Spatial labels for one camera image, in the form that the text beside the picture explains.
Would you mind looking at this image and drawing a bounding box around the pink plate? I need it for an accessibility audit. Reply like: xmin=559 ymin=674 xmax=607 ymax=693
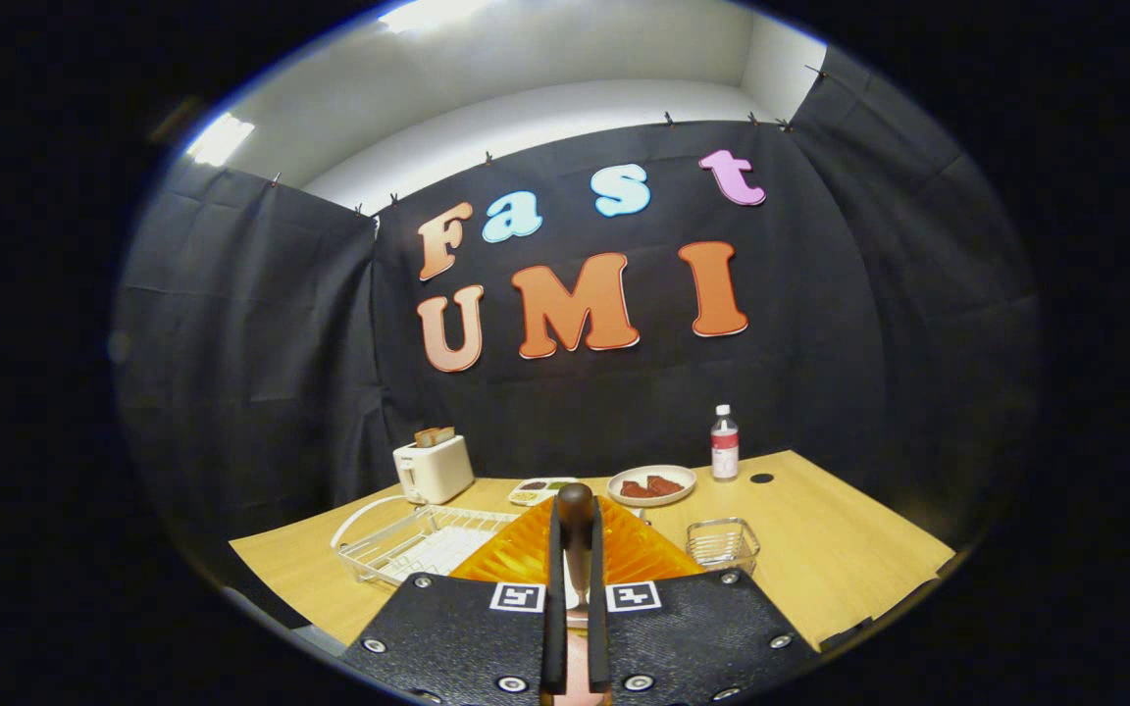
xmin=565 ymin=628 xmax=593 ymax=706

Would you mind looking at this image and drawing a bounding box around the ceiling light panel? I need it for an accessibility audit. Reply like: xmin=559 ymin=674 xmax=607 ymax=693
xmin=185 ymin=111 xmax=257 ymax=168

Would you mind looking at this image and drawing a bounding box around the beige plate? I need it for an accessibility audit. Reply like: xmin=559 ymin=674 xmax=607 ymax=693
xmin=607 ymin=464 xmax=698 ymax=508

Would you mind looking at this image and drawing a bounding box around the metal spoon with dark handle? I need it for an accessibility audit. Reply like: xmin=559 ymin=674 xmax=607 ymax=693
xmin=555 ymin=481 xmax=596 ymax=629

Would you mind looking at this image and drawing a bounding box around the white toaster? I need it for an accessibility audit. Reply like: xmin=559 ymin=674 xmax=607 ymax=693
xmin=392 ymin=434 xmax=476 ymax=506

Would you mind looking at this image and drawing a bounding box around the white wire dish rack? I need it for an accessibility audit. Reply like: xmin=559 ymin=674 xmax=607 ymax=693
xmin=332 ymin=495 xmax=522 ymax=589

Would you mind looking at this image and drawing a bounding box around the white divided dish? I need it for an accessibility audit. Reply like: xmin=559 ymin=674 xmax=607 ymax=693
xmin=508 ymin=477 xmax=581 ymax=508

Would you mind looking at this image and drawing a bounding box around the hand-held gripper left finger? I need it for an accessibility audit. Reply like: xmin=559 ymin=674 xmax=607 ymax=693
xmin=339 ymin=495 xmax=571 ymax=705

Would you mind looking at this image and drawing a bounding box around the clear bottle with red label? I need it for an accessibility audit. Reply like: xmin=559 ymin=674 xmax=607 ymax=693
xmin=710 ymin=404 xmax=741 ymax=482

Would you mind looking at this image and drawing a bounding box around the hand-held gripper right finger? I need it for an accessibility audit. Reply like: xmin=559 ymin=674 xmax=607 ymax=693
xmin=587 ymin=495 xmax=823 ymax=705

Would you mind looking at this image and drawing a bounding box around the metal wire basket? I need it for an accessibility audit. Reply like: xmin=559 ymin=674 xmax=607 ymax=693
xmin=686 ymin=518 xmax=762 ymax=576

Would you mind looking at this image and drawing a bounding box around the black backdrop cloth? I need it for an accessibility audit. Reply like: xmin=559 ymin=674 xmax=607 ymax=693
xmin=114 ymin=44 xmax=1042 ymax=589

